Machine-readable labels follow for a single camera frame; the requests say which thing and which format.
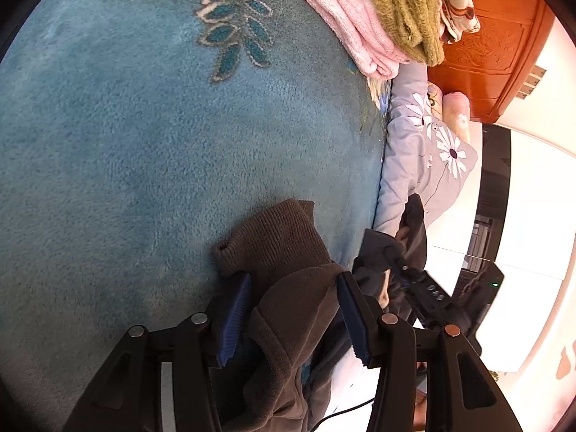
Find folded olive green knit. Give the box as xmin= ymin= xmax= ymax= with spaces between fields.
xmin=348 ymin=0 xmax=446 ymax=67

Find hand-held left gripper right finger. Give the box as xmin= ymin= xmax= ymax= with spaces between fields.
xmin=337 ymin=271 xmax=525 ymax=432

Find wooden headboard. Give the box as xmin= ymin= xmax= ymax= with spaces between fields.
xmin=425 ymin=0 xmax=556 ymax=124

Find pink floral pillow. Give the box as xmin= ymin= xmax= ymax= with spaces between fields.
xmin=442 ymin=91 xmax=472 ymax=145

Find folded pink fleece cloth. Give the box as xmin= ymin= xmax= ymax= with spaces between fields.
xmin=270 ymin=0 xmax=412 ymax=79

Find blue floral fleece blanket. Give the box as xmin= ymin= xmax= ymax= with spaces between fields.
xmin=0 ymin=0 xmax=392 ymax=432

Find folded red white printed cloth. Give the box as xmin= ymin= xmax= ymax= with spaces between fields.
xmin=432 ymin=0 xmax=481 ymax=45

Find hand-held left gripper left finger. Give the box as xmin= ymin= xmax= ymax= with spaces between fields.
xmin=63 ymin=272 xmax=253 ymax=432

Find cream patterned pillow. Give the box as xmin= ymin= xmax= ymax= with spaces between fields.
xmin=427 ymin=82 xmax=445 ymax=115

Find black cable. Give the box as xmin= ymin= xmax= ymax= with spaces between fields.
xmin=310 ymin=397 xmax=375 ymax=431

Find brown pants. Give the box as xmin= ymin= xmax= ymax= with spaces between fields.
xmin=211 ymin=198 xmax=408 ymax=432

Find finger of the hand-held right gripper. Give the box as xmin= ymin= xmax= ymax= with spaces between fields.
xmin=382 ymin=245 xmax=451 ymax=325

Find black glass wardrobe panel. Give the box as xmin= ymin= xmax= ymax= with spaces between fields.
xmin=459 ymin=126 xmax=514 ymax=289

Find grey daisy print quilt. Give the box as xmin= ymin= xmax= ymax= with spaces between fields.
xmin=371 ymin=60 xmax=478 ymax=235

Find wall socket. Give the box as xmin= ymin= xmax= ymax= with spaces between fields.
xmin=515 ymin=65 xmax=547 ymax=100

